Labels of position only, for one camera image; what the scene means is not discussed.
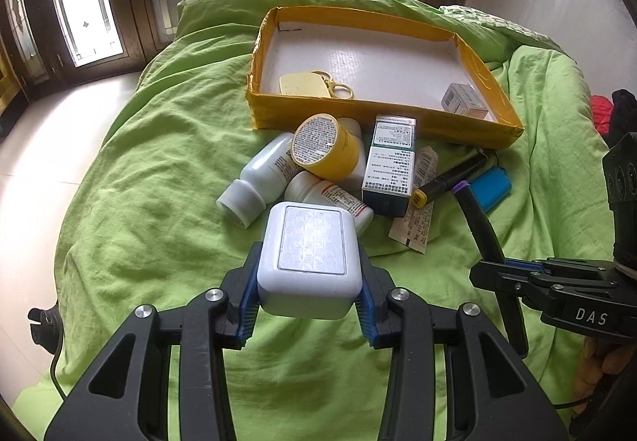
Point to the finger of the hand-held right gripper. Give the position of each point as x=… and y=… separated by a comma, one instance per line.
x=492, y=274
x=527, y=264

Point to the small white pill bottle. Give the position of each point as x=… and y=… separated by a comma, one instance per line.
x=351, y=126

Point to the yellow jar with label lid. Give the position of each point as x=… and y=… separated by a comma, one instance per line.
x=318, y=139

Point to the white power adapter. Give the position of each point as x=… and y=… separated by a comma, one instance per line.
x=308, y=247

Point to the green blanket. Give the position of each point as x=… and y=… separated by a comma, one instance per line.
x=149, y=172

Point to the yellow cardboard tray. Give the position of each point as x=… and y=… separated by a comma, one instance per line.
x=273, y=112

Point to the red cloth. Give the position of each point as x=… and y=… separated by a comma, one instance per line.
x=599, y=112

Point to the teal and white medicine box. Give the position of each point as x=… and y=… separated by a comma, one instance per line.
x=390, y=157

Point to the person's right hand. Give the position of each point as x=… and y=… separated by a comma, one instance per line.
x=614, y=361

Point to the black marker with purple band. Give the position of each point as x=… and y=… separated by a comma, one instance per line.
x=480, y=222

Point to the black marker with yellow caps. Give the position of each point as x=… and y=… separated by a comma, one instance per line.
x=448, y=177

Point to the large white pill bottle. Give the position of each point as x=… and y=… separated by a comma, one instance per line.
x=259, y=172

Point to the white bottle with coloured label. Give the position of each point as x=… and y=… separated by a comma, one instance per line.
x=328, y=194

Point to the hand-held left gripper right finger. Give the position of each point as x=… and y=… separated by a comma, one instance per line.
x=368, y=321

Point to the plain green pillow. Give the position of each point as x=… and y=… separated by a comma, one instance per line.
x=219, y=8

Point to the small white red-label box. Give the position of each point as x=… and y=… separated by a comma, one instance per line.
x=463, y=100

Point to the white ointment tube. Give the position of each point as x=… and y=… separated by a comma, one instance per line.
x=418, y=227

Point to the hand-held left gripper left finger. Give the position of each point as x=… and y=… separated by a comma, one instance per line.
x=246, y=316

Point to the patterned green pillow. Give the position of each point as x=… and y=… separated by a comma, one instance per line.
x=477, y=27

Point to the black cloth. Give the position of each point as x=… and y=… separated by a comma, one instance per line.
x=624, y=105

